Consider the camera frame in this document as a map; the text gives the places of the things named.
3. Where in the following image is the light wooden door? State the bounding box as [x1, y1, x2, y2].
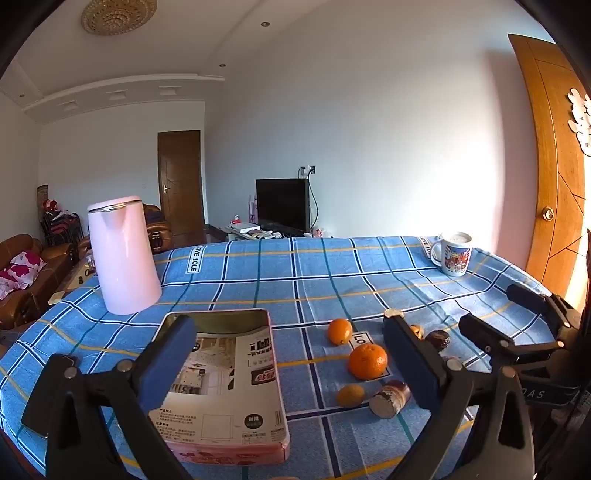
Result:
[508, 33, 591, 301]

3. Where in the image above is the small round orange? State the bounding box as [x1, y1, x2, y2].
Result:
[327, 318, 354, 346]

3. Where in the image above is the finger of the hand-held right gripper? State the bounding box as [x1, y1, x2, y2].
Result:
[458, 313, 566, 370]
[506, 283, 583, 342]

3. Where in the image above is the pile of clothes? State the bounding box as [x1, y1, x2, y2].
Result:
[39, 198, 84, 247]

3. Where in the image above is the large orange mandarin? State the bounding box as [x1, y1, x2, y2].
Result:
[348, 343, 389, 381]

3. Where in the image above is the white printed mug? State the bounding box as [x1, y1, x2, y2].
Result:
[430, 232, 473, 278]

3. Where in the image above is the black power cable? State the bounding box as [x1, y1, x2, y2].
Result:
[307, 175, 320, 232]

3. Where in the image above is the pink electric kettle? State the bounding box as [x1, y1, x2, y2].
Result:
[88, 196, 163, 315]

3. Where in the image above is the round golden ceiling lamp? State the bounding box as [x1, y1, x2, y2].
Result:
[81, 0, 158, 36]

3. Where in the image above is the blue checked tablecloth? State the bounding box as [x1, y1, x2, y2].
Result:
[0, 235, 568, 480]

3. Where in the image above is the dark brown door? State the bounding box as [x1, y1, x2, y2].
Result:
[157, 130, 205, 241]

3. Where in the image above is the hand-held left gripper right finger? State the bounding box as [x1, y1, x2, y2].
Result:
[383, 310, 536, 480]

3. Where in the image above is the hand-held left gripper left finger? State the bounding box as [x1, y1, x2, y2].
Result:
[21, 314, 198, 480]

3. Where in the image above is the coffee table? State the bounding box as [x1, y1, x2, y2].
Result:
[48, 251, 98, 305]

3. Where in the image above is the dark snack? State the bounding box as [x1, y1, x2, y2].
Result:
[424, 329, 451, 352]

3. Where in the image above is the floral pink cushion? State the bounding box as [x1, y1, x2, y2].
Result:
[0, 251, 48, 301]

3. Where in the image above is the small yellowish orange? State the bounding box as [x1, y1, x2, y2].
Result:
[335, 383, 366, 408]

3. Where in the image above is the pink tin box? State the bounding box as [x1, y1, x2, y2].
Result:
[148, 308, 291, 463]

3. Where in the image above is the white paper door decoration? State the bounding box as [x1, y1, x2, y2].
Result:
[567, 88, 591, 158]

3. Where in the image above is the low television stand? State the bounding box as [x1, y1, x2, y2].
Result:
[225, 222, 333, 241]

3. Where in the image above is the brown hawthorn roll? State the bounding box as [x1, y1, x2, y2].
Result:
[369, 380, 411, 419]

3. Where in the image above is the brown leather sofa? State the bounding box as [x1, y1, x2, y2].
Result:
[0, 234, 79, 330]

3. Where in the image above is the black television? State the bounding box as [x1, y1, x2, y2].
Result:
[256, 178, 310, 234]

